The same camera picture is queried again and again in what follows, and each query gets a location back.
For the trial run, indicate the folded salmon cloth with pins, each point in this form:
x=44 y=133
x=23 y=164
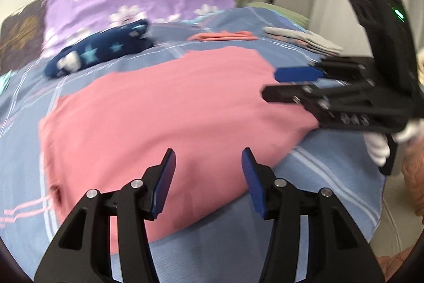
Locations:
x=223 y=36

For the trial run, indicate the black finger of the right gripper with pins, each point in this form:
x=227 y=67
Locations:
x=352 y=98

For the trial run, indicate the pink garment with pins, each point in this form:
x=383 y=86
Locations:
x=206 y=106

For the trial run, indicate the folded grey white cloth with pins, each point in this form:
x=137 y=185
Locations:
x=307 y=40

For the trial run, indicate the dark brown patterned pillow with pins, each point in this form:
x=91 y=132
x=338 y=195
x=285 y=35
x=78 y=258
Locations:
x=22 y=36

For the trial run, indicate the blue plaid bed sheet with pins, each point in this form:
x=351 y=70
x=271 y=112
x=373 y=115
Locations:
x=228 y=245

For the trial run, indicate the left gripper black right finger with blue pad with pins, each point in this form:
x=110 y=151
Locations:
x=337 y=249

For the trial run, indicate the orange sleeved forearm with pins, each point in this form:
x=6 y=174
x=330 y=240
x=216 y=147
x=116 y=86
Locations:
x=412 y=170

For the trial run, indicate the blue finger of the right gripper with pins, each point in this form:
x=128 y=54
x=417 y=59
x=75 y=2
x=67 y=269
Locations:
x=347 y=72

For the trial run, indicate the navy star fleece garment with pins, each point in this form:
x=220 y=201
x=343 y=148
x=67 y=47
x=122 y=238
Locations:
x=100 y=47

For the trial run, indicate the teal cloth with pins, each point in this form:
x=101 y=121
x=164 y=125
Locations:
x=5 y=80

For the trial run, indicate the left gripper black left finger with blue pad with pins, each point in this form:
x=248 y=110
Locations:
x=80 y=250

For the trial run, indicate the green mattress edge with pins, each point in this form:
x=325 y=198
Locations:
x=295 y=17

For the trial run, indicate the white gloved right hand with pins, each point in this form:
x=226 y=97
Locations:
x=378 y=148

